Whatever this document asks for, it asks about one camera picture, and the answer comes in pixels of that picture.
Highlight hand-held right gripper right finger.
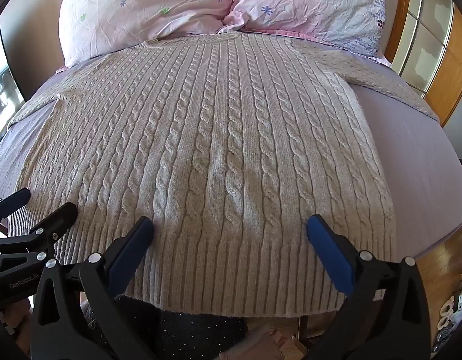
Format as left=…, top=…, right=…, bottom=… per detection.
left=306, top=214, right=432, bottom=360

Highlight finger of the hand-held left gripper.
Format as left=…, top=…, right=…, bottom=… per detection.
left=0, top=202, right=79, bottom=261
left=0, top=188, right=31, bottom=230

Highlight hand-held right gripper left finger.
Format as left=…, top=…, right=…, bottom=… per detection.
left=31, top=215, right=157, bottom=360

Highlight beige cable-knit sweater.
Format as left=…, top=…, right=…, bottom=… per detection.
left=6, top=32, right=439, bottom=317

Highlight person's dark dotted pants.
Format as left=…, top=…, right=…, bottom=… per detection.
left=83, top=294, right=248, bottom=360

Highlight purple bed sheet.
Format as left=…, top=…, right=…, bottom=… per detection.
left=0, top=54, right=462, bottom=269

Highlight pink tree print pillow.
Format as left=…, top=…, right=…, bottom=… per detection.
left=57, top=0, right=235, bottom=69

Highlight wooden headboard with panels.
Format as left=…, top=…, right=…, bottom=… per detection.
left=381, top=0, right=462, bottom=128

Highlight pink flower print pillow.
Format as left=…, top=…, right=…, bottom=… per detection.
left=221, top=0, right=391, bottom=66

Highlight framed wall picture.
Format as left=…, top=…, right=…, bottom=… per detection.
left=0, top=22, right=26, bottom=140

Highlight white ring-shaped item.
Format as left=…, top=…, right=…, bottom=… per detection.
left=439, top=295, right=462, bottom=329

